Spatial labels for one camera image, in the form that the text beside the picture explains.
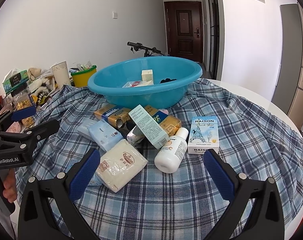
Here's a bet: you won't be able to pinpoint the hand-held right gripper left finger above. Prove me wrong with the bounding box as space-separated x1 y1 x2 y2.
18 147 102 240

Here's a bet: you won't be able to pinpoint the pale teal long box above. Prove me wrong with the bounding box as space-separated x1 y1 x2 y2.
128 104 170 150

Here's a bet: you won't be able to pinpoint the dark brown entrance door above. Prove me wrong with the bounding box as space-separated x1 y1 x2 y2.
163 1 204 63

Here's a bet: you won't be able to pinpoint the person's left hand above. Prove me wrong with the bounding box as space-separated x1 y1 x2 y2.
1 169 17 203

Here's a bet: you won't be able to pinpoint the blue plaid cloth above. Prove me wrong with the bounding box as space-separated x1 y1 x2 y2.
15 78 303 240

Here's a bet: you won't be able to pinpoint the white lotion bottle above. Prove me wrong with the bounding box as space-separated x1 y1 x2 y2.
154 127 188 173

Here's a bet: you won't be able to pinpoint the green tissue pack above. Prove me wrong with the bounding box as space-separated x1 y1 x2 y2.
2 69 29 95

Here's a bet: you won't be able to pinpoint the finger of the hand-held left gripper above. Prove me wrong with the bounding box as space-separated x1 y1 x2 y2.
0 106 37 135
0 119 60 153

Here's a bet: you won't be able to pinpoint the blue plastic basin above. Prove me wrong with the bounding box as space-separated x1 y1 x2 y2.
88 56 202 109

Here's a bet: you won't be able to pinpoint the black bicycle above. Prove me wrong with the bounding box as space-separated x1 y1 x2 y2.
127 41 168 58

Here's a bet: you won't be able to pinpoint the white tissue pack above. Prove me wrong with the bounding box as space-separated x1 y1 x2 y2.
95 139 148 193

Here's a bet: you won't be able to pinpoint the cream small box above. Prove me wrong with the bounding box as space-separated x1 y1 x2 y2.
141 69 154 85

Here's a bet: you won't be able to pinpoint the assorted small sachets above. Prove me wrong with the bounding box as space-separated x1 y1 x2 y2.
75 61 93 72

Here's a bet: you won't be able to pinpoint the light blue packet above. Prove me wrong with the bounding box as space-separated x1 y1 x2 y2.
88 120 124 152

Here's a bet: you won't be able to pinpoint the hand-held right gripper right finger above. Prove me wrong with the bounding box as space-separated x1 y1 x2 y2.
203 149 285 240

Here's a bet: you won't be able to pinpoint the silver packet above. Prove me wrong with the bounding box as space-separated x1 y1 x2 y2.
126 125 148 147

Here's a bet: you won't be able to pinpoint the cream patterned tumbler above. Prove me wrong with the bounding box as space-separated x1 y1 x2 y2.
51 61 72 90

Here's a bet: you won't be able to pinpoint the white plush toy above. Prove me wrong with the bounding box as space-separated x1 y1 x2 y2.
28 66 54 105

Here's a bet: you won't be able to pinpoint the grey-blue pack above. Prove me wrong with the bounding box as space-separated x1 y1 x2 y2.
77 119 97 138

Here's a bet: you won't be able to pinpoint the gold box blue label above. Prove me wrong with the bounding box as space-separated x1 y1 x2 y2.
94 104 134 128

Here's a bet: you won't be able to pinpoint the white tower print box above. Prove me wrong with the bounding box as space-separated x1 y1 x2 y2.
187 116 220 155

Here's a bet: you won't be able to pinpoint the yellow bucket green rim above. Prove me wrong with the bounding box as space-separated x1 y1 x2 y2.
71 65 97 88

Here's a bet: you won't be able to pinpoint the black framed glass door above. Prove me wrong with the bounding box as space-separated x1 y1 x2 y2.
206 0 220 80

